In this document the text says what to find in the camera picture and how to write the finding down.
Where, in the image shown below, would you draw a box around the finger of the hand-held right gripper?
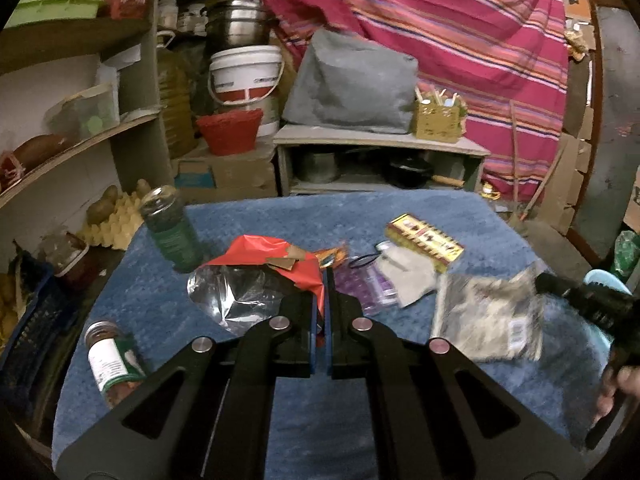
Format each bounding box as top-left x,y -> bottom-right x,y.
535,271 -> 588,311

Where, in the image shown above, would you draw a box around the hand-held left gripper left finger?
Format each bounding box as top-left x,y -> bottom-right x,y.
52,267 -> 321,480

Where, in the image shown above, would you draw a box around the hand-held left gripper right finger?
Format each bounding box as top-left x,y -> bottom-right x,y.
322,267 -> 588,480

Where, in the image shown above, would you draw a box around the red foil wrapper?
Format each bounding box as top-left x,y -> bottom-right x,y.
186,234 -> 323,338

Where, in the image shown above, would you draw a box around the person's right hand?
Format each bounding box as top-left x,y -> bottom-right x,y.
595,364 -> 640,423

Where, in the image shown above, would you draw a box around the purple plastic packet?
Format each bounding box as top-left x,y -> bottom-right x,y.
334,262 -> 398,317

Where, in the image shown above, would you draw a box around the green plastic bag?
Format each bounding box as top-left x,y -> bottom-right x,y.
612,230 -> 640,283

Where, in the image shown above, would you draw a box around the orange candy wrapper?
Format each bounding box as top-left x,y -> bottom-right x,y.
315,242 -> 351,271

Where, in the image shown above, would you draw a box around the grey paper pouch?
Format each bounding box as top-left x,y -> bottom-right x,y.
375,240 -> 441,308

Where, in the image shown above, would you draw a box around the stack of flattened cardboard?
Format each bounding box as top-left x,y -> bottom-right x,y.
540,105 -> 596,236

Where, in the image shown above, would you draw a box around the yellow patterned box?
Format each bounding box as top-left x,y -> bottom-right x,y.
385,213 -> 466,275

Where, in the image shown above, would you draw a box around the wooden broom stick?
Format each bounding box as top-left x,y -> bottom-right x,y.
507,100 -> 526,221

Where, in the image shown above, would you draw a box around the blue knitted blanket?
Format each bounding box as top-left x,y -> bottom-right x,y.
52,190 -> 616,480

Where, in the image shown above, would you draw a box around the green label glass jar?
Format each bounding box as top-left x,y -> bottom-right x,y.
139,185 -> 203,273

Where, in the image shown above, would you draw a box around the steel cooking pot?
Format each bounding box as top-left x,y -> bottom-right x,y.
295,150 -> 341,184

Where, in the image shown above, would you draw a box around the black cooking pot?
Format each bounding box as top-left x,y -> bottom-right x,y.
387,155 -> 433,190

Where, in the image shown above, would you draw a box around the cardboard box blue print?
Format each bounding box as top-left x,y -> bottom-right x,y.
172,152 -> 278,203

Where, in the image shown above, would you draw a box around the brown spice jar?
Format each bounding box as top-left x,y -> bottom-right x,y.
84,321 -> 148,411

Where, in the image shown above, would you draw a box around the yellow utensil holder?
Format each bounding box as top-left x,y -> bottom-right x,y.
411,85 -> 468,143

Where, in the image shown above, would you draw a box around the low wooden cabinet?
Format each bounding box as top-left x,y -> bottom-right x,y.
272,124 -> 492,198

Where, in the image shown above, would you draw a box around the yellow egg tray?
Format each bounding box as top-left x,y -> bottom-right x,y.
75,192 -> 148,251

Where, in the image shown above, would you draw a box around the red woven basket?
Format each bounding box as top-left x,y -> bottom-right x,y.
195,108 -> 264,156

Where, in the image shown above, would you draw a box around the grey cushion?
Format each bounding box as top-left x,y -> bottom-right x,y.
281,27 -> 420,135

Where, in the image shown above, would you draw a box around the large oil bottle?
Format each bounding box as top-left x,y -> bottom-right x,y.
156,30 -> 198,161

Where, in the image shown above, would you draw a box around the wooden shelf unit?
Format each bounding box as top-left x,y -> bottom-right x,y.
0,0 -> 261,261

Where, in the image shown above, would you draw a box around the dark blue plastic crate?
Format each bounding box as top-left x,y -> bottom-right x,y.
0,250 -> 71,411

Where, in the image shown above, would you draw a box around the white plastic bucket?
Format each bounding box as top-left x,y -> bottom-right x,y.
207,45 -> 285,108

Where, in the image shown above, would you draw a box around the pink striped cloth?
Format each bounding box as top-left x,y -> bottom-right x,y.
255,0 -> 571,203

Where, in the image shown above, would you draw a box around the clear plastic container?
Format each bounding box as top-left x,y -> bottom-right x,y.
47,82 -> 121,141

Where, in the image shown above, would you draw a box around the stacked steel pots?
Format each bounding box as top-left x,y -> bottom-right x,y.
202,0 -> 275,56

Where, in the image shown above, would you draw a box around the sweet potato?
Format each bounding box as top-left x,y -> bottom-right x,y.
10,132 -> 71,166

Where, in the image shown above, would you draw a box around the small red plastic basket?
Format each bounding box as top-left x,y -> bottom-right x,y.
102,0 -> 153,18

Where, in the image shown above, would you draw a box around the green plastic tray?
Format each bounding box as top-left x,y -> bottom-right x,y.
5,0 -> 103,28

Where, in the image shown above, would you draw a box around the grey door wooden frame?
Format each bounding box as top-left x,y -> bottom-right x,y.
565,0 -> 640,271

